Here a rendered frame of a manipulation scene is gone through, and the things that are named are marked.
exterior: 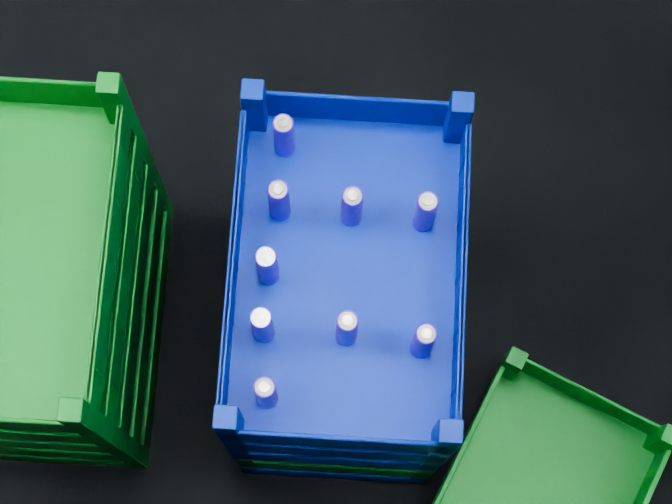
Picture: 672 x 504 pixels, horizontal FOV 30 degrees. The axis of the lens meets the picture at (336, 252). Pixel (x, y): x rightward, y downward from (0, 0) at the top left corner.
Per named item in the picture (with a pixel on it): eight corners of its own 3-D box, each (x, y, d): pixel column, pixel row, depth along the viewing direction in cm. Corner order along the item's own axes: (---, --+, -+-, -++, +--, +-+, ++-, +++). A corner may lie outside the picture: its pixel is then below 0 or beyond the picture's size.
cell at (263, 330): (272, 307, 103) (275, 323, 109) (250, 305, 103) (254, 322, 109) (271, 329, 103) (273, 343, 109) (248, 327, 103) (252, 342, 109)
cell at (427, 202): (412, 211, 112) (417, 189, 106) (432, 212, 112) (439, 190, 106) (411, 231, 112) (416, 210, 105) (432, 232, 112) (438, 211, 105)
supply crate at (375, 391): (245, 111, 115) (240, 77, 107) (466, 124, 115) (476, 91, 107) (218, 440, 107) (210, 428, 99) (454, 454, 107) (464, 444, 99)
